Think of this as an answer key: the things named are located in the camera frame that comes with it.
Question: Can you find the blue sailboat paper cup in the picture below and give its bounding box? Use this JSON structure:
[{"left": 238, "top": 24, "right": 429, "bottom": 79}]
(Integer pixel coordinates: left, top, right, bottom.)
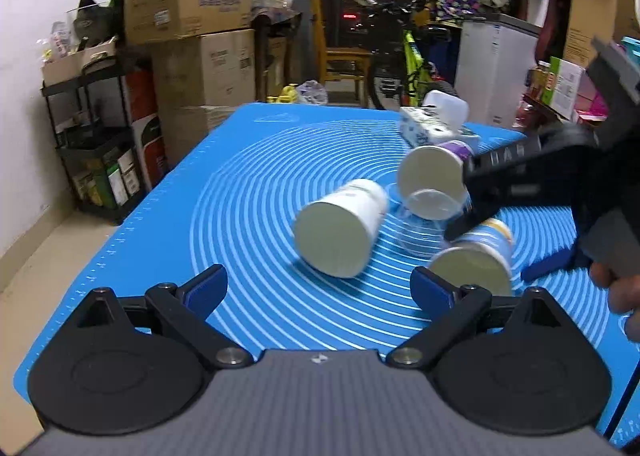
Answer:
[{"left": 428, "top": 218, "right": 514, "bottom": 297}]

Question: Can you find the bicycle with green frame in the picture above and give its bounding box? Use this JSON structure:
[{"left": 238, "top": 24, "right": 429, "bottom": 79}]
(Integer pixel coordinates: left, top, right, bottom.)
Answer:
[{"left": 352, "top": 0, "right": 457, "bottom": 110}]

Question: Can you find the tissue box with tissue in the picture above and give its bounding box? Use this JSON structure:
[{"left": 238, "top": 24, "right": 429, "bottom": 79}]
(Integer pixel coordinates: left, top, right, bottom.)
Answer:
[{"left": 398, "top": 90, "right": 480, "bottom": 152}]

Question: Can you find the lower cardboard box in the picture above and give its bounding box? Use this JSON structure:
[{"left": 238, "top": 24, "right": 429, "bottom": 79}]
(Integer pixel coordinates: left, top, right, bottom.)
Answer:
[{"left": 150, "top": 29, "right": 256, "bottom": 168}]

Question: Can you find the teal plastic storage bin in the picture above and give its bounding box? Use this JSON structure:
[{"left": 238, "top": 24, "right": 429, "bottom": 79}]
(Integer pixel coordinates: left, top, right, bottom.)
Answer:
[{"left": 620, "top": 36, "right": 640, "bottom": 57}]

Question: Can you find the green white carton box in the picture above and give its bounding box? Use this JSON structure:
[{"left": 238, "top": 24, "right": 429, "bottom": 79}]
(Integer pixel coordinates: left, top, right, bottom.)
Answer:
[{"left": 541, "top": 56, "right": 585, "bottom": 120}]

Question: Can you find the blue silicone baking mat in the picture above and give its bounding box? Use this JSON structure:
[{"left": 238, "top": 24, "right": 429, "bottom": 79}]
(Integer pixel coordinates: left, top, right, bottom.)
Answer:
[{"left": 14, "top": 104, "right": 639, "bottom": 455}]

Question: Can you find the black metal shelf rack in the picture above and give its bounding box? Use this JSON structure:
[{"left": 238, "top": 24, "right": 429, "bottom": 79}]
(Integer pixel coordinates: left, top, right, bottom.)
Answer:
[{"left": 40, "top": 57, "right": 148, "bottom": 225}]

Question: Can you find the tall brown cardboard box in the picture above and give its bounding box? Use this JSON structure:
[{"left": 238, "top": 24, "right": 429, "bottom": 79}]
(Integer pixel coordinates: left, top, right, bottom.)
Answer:
[{"left": 563, "top": 0, "right": 639, "bottom": 67}]

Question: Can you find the purple white paper cup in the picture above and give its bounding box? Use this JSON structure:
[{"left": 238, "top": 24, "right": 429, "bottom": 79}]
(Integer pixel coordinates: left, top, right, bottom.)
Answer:
[{"left": 396, "top": 140, "right": 473, "bottom": 221}]

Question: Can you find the dark wooden side table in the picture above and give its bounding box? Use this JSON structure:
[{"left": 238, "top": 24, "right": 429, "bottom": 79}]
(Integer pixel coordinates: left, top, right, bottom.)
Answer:
[{"left": 513, "top": 94, "right": 606, "bottom": 134}]

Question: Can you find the yellow wooden chair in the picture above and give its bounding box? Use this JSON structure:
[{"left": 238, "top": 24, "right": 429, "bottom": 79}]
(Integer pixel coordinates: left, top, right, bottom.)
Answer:
[{"left": 310, "top": 0, "right": 371, "bottom": 108}]

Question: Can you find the person's hand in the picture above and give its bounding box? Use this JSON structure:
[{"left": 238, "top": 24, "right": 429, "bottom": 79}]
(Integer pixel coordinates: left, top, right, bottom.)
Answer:
[{"left": 589, "top": 262, "right": 640, "bottom": 342}]

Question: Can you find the clear plastic cup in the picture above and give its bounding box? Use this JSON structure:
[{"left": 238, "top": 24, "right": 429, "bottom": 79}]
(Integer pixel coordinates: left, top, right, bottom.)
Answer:
[{"left": 386, "top": 183, "right": 469, "bottom": 260}]

